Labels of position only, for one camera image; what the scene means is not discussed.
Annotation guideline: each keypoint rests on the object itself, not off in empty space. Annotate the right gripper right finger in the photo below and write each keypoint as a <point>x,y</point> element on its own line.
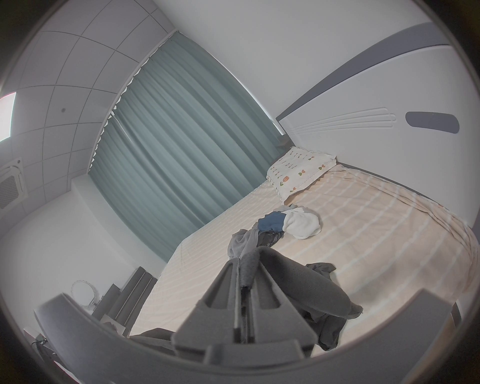
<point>268,318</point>

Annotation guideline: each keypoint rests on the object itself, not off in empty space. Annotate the round white mirror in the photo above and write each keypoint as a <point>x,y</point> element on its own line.
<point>84,294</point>

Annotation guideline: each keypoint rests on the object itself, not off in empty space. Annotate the white garment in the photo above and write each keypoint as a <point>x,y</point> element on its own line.
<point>302,225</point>

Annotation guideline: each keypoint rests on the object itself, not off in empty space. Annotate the ceiling air vent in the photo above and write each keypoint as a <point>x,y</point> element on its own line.
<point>10,187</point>

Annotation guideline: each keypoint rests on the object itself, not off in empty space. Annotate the white printed pillow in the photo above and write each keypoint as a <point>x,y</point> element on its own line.
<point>300,172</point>

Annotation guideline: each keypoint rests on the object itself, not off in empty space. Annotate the blue garment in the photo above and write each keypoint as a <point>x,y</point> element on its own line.
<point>270,222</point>

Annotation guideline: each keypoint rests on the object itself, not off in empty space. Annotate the dark grey padded chair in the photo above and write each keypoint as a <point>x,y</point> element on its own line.
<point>127,300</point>

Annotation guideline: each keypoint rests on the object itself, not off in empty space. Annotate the ceiling light panel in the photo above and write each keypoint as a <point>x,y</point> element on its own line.
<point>8,116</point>

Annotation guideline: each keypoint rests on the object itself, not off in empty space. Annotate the grey waffle garment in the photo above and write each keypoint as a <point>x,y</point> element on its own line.
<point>242,243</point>

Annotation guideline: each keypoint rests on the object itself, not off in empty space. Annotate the blue-green curtain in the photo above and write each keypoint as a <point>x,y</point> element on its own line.
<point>180,142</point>

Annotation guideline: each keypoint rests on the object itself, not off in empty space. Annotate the bed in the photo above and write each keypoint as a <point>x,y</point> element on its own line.
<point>375,232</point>

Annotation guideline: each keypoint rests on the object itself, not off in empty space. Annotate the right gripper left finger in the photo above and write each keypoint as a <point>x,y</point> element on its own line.
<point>217,307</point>

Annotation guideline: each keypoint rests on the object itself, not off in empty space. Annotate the dark grey wrinkled garment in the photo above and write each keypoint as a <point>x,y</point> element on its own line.
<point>270,239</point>

